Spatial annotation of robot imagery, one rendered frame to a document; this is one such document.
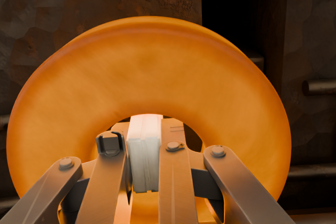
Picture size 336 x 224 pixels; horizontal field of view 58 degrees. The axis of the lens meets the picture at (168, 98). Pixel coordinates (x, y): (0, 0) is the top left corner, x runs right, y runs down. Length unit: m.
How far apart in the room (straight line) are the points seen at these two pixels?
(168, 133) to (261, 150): 0.05
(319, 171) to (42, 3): 0.23
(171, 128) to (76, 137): 0.05
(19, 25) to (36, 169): 0.11
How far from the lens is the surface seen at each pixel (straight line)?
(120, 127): 0.16
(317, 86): 0.25
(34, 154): 0.17
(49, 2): 0.24
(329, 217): 0.20
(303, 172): 0.25
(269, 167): 0.18
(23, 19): 0.24
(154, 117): 0.15
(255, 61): 0.27
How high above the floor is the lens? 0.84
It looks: 20 degrees down
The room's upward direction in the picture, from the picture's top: 4 degrees counter-clockwise
